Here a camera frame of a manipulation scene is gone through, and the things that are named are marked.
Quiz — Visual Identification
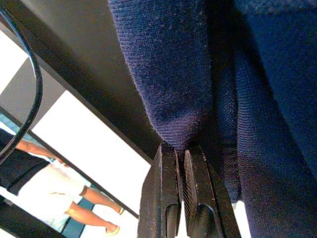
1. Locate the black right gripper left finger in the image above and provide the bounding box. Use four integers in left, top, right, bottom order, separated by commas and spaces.
137, 142, 183, 238

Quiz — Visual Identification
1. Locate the person in black shirt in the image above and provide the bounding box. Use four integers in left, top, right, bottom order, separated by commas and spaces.
0, 128, 124, 236

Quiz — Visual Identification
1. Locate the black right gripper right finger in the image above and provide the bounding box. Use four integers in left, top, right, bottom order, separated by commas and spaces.
182, 145, 242, 238

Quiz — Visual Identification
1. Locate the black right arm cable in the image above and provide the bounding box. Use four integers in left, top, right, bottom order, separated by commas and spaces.
0, 4, 43, 162

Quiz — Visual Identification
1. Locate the navy blue garment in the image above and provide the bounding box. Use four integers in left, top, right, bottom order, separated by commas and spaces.
107, 0, 317, 238

